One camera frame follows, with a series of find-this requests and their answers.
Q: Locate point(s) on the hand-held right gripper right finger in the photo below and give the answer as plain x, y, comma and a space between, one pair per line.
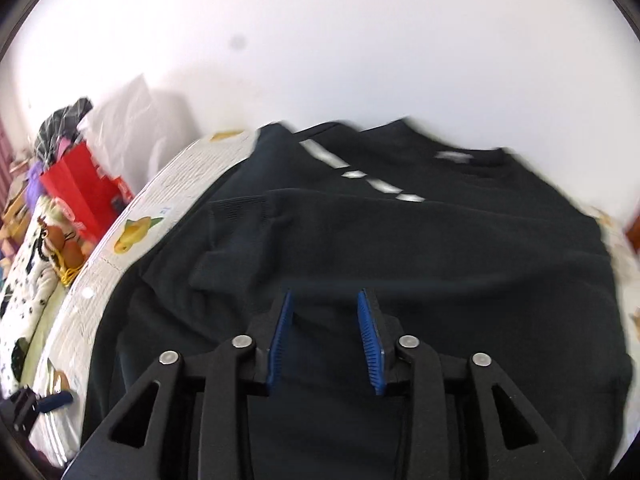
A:
370, 340

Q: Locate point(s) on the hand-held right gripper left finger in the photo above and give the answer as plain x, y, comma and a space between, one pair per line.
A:
279, 340

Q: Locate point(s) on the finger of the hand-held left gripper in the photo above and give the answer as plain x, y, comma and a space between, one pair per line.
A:
55, 401

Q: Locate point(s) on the black shirt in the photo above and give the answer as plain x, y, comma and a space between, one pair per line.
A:
400, 235

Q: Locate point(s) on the spotted white blanket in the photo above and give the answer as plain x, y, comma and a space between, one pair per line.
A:
30, 285

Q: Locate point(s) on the brown plush toy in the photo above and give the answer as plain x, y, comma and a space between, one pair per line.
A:
62, 240

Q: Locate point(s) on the fruit-printed tablecloth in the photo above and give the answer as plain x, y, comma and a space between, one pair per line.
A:
165, 190

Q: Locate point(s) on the red paper bag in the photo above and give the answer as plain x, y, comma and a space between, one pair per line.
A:
80, 185

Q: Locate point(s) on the purple cloth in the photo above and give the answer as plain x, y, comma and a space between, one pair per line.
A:
37, 180

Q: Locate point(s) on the white plastic bag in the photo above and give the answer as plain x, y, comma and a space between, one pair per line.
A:
130, 125

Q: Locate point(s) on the dark striped cloth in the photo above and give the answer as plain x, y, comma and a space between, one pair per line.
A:
60, 125

